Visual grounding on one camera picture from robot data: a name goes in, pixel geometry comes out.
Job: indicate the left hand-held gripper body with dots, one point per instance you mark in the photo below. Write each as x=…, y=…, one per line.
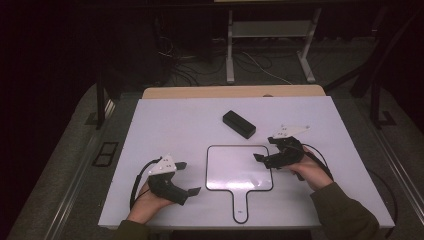
x=166, y=190

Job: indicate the white paddle whiteboard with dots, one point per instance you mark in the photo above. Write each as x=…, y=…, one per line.
x=236, y=166

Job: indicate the person's left hand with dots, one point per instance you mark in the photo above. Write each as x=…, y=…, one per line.
x=145, y=206

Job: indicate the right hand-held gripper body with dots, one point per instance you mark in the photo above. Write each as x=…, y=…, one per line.
x=288, y=155

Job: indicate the black floor frame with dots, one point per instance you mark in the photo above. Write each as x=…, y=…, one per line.
x=99, y=159

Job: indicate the white metal stand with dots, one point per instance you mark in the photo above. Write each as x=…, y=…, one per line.
x=230, y=50

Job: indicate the person's right hand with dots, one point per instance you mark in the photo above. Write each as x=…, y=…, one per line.
x=313, y=173

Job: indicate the wooden table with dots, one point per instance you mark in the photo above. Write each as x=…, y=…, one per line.
x=233, y=91

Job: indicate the black metal stand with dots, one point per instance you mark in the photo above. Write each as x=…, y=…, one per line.
x=375, y=103
x=100, y=100

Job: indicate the white table cover board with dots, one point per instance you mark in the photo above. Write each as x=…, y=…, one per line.
x=186, y=123

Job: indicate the black whiteboard eraser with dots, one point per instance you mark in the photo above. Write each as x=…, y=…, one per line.
x=239, y=124

